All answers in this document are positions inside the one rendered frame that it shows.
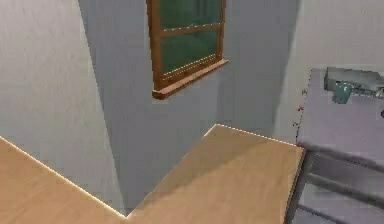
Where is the brown wooden framed window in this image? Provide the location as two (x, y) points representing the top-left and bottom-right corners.
(145, 0), (230, 101)

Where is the teal cup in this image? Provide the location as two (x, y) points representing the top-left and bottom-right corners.
(331, 82), (354, 105)

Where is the grey metal shelf table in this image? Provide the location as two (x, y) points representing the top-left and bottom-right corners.
(283, 67), (384, 224)

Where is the teal grey box-shaped object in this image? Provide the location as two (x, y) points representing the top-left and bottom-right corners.
(323, 66), (384, 100)

